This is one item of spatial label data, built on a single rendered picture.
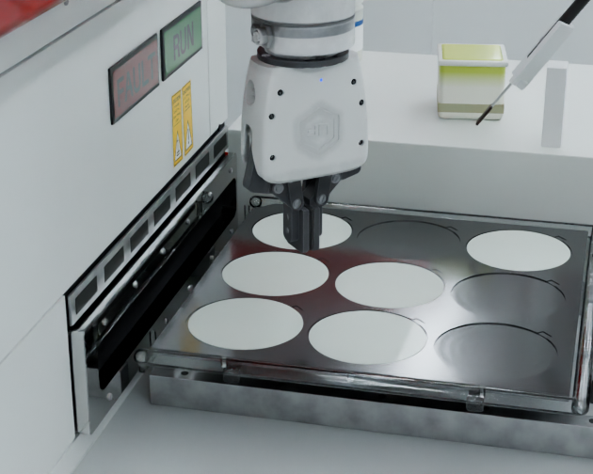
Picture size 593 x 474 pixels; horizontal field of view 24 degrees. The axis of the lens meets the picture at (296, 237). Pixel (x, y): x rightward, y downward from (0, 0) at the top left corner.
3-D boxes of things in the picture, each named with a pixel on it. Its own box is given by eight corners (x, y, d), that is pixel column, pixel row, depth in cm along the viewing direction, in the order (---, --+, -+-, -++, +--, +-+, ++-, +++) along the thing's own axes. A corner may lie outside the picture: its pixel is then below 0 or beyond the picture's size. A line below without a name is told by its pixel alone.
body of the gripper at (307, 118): (266, 57, 106) (267, 193, 110) (380, 41, 110) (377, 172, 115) (226, 36, 112) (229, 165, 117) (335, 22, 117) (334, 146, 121)
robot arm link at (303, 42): (274, 31, 105) (275, 69, 106) (374, 19, 109) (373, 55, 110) (229, 8, 112) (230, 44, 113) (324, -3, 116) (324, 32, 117)
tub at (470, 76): (435, 120, 149) (438, 59, 147) (434, 100, 156) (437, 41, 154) (504, 121, 149) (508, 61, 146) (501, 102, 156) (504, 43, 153)
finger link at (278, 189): (276, 185, 113) (277, 260, 116) (311, 180, 114) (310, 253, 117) (259, 174, 116) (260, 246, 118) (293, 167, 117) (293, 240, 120)
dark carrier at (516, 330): (150, 354, 114) (150, 347, 114) (257, 206, 145) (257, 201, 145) (568, 402, 107) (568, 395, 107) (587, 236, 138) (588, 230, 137)
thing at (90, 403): (72, 434, 111) (64, 329, 108) (224, 231, 151) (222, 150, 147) (92, 436, 111) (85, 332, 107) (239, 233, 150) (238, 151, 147)
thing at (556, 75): (504, 145, 142) (512, 19, 137) (507, 134, 145) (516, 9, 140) (564, 150, 140) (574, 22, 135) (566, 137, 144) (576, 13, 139)
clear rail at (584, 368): (569, 418, 106) (570, 402, 105) (590, 235, 139) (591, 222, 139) (588, 420, 105) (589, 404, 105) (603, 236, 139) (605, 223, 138)
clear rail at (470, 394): (131, 367, 113) (130, 352, 113) (136, 359, 115) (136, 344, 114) (588, 420, 105) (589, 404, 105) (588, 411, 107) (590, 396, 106)
